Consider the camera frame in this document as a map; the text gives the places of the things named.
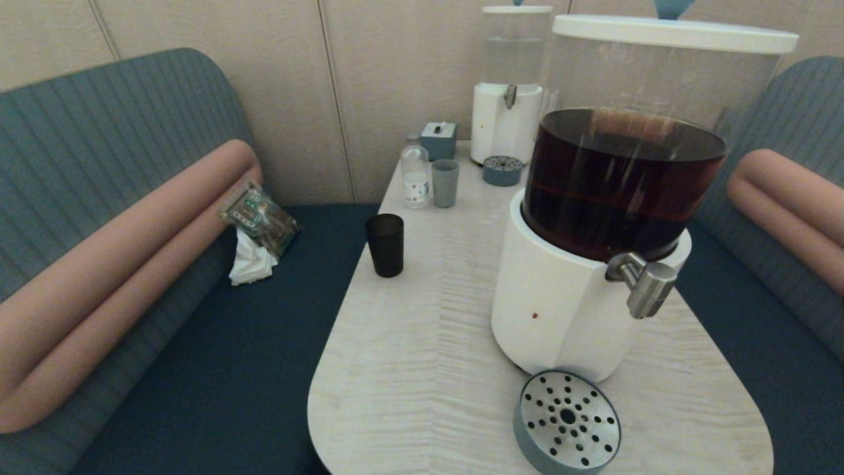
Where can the short pink bolster cushion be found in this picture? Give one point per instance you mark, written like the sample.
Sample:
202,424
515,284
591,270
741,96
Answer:
791,199

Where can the teal bench with snack packet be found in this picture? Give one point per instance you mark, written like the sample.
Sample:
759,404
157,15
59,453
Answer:
99,112

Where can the crumpled white tissue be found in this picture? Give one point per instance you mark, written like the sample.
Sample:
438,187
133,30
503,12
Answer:
250,265

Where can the silver dispenser tap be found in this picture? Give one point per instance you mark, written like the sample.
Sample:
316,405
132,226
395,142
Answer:
646,287

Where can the clear bottle white label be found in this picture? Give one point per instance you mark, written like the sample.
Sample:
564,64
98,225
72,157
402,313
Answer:
415,186

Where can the grey tumbler cup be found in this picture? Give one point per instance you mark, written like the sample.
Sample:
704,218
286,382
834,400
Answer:
445,186

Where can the blue-grey square box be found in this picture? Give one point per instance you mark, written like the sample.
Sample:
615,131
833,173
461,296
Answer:
438,141

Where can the large white dispenser lid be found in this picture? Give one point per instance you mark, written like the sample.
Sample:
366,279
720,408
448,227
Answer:
676,33

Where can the long pink bolster cushion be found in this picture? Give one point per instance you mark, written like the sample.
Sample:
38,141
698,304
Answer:
132,245

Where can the large round perforated drip tray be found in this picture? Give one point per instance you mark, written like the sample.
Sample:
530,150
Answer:
567,422

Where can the large tea dispenser white base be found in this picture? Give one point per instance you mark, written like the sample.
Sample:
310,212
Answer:
560,310

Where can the small white dispenser lid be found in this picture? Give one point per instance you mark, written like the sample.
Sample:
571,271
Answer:
517,9

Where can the small round perforated drip tray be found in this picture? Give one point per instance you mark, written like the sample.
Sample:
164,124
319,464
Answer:
502,174

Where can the printed snack packet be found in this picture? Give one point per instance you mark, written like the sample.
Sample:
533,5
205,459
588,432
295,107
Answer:
260,219

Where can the teal bench empty seat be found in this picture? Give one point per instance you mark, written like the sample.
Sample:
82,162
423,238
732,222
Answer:
791,119

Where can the dark tapered cup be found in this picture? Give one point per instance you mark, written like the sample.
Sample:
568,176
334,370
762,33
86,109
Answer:
385,247

